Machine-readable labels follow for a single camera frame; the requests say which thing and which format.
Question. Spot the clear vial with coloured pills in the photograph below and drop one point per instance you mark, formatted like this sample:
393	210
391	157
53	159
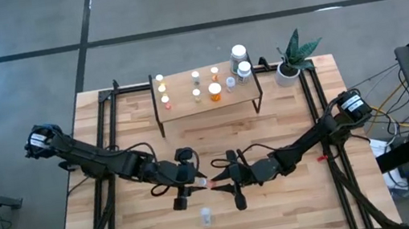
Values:
206	216

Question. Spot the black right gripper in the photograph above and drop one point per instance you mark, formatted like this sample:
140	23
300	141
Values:
242	174

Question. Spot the teal vial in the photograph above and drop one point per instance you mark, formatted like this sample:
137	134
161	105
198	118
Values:
195	75

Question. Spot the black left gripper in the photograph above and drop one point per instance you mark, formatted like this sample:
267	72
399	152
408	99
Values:
181	175

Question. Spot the black connector box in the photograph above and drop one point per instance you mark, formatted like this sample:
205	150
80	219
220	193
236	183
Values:
67	166

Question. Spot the wooden shelf with black legs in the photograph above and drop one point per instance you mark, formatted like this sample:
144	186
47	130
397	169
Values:
183	105

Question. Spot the snake plant in white pot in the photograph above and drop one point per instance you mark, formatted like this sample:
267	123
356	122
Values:
284	78

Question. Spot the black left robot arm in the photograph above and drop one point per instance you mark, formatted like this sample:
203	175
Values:
93	155

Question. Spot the small clear vial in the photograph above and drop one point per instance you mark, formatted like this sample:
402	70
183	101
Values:
230	82

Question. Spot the medium white-capped labelled bottle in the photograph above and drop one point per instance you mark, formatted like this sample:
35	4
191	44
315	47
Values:
244	68

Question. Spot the red translucent vial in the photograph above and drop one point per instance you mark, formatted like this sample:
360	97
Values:
201	181

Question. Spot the small orange vial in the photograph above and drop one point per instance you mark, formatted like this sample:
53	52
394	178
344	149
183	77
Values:
214	70

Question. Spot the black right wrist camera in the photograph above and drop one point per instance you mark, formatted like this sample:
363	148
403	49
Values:
231	158

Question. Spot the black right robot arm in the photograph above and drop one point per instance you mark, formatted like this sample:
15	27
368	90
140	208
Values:
306	140

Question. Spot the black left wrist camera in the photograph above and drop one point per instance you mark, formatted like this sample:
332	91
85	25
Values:
185	155

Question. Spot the large white-capped clear bottle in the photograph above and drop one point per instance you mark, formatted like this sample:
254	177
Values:
238	51

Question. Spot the red clip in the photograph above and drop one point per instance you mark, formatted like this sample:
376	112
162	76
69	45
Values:
321	158

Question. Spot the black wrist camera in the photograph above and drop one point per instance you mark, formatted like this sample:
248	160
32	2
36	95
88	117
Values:
231	158
185	155

